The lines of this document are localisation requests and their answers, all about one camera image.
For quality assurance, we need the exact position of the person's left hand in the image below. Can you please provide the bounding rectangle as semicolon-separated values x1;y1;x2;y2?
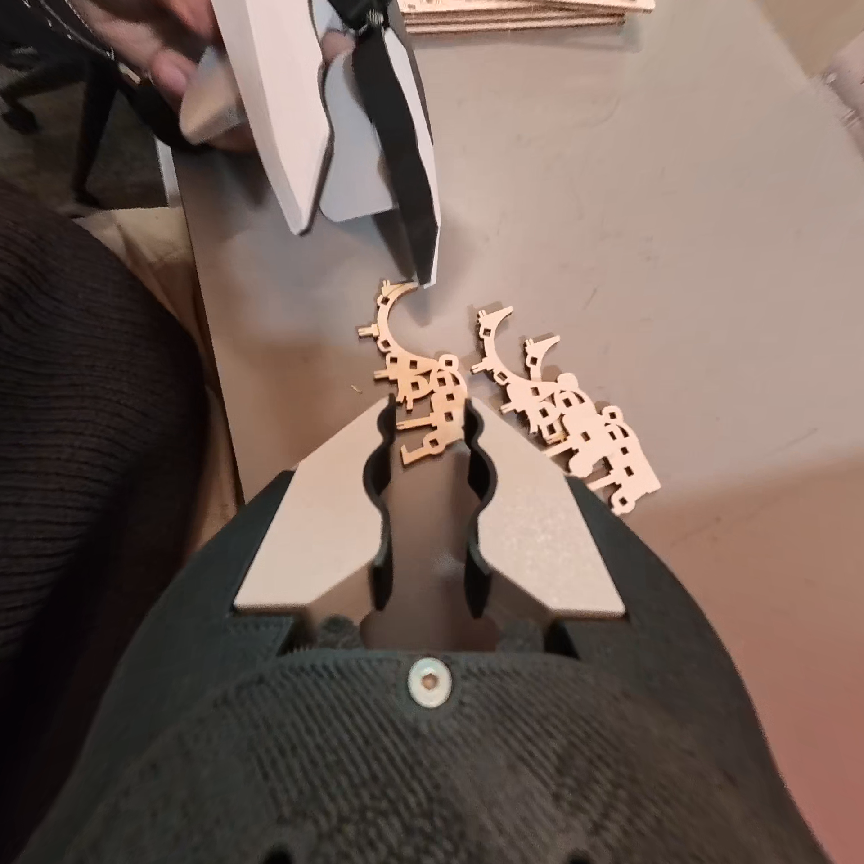
121;0;255;152

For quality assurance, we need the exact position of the stack of wooden puzzle sheets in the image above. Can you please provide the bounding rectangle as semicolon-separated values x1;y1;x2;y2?
397;0;657;36

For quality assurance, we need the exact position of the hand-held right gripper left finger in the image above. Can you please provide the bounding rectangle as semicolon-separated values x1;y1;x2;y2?
233;395;396;622

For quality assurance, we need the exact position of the person's left forearm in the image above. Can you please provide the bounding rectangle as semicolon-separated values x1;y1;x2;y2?
0;0;146;85

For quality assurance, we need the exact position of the black chair base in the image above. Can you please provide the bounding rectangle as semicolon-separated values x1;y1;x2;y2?
0;37;146;207

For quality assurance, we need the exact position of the dark knitted sweater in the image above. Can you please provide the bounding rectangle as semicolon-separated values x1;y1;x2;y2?
0;179;212;676

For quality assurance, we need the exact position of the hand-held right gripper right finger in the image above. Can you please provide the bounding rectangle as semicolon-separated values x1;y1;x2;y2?
464;398;629;620

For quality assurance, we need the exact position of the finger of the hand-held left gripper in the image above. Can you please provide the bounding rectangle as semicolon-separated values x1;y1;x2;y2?
316;0;444;289
212;0;340;235

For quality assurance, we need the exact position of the grey desk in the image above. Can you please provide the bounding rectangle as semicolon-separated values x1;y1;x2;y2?
155;0;864;743

